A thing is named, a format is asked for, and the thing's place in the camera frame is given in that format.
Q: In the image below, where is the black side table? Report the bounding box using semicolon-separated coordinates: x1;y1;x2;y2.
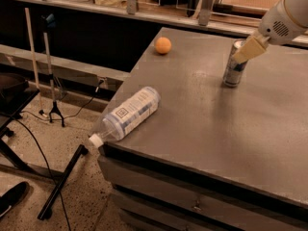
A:
0;73;39;173

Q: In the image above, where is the clear plastic water bottle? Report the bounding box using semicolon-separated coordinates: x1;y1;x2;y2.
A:
89;87;161;147

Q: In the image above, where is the white pole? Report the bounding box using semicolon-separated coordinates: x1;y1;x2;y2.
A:
24;8;47;117

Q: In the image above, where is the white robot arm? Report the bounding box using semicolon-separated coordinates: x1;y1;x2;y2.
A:
232;0;308;64

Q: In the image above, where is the black metal stand leg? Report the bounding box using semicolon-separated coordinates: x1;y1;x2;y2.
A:
38;144;89;220

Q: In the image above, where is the orange fruit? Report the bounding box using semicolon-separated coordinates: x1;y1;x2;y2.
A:
155;37;171;55

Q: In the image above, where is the grey drawer cabinet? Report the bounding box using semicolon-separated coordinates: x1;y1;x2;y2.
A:
98;143;308;231

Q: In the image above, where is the black floor cable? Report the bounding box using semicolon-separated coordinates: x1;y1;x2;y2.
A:
0;80;105;231

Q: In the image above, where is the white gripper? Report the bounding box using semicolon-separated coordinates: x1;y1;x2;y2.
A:
232;0;305;64

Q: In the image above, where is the black tripod stand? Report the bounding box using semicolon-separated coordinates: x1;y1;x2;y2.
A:
41;13;64;126

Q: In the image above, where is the silver blue redbull can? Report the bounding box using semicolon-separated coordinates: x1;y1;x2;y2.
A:
223;39;246;88

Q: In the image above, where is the black shoe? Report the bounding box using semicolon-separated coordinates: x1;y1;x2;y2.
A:
0;181;30;218

